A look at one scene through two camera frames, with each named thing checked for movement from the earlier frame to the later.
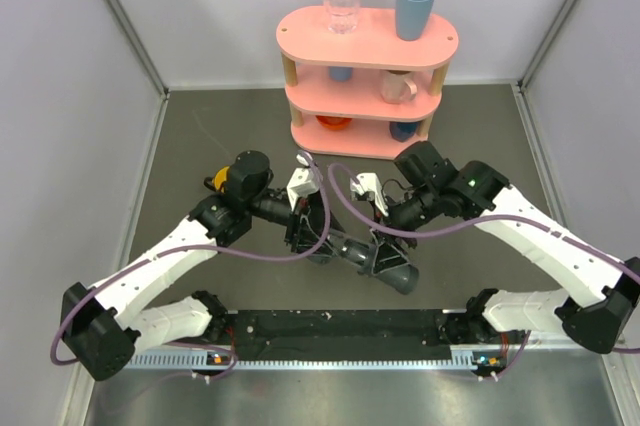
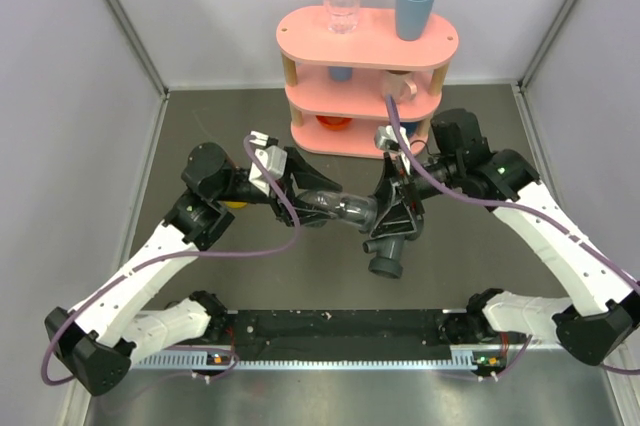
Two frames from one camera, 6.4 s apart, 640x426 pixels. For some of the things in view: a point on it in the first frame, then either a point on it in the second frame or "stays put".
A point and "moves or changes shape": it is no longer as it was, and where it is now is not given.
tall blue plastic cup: x=414 y=1 stays put
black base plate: x=333 y=334 stays put
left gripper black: x=306 y=226 -> x=306 y=177
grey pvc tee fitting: x=404 y=277 moves or changes shape
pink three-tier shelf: x=362 y=95 stays put
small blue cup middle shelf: x=340 y=73 stays put
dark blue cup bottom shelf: x=402 y=131 stays put
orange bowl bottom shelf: x=333 y=122 stays put
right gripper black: x=390 y=253 -> x=394 y=193
